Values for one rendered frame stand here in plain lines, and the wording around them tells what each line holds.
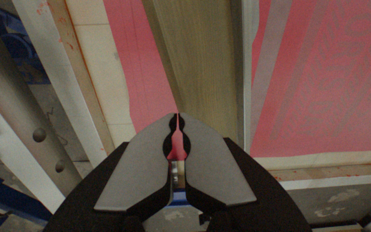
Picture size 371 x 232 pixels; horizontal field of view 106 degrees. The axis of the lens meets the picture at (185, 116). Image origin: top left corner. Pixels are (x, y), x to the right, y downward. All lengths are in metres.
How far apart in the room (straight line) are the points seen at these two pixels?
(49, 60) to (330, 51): 0.42
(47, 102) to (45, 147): 1.45
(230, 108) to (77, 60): 0.22
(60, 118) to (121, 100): 1.52
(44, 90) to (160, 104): 1.49
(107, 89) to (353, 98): 0.46
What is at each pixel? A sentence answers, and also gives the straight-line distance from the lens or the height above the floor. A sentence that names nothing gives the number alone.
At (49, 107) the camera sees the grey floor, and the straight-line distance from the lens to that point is 1.77.
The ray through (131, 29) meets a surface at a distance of 0.25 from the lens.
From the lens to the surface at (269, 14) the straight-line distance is 0.27.
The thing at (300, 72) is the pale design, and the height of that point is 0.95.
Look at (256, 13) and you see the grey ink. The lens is 0.26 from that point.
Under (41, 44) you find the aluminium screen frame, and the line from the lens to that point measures 0.26.
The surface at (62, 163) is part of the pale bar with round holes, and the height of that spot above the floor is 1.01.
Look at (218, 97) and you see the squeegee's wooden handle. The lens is 0.16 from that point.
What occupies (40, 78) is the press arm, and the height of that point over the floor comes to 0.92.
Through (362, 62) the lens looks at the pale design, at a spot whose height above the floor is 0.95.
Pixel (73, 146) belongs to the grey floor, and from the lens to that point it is 1.95.
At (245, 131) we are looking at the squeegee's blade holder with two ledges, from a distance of 0.20.
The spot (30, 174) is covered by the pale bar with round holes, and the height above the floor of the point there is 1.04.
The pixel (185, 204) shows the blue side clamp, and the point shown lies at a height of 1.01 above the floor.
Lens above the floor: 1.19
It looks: 59 degrees down
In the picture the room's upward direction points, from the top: 174 degrees clockwise
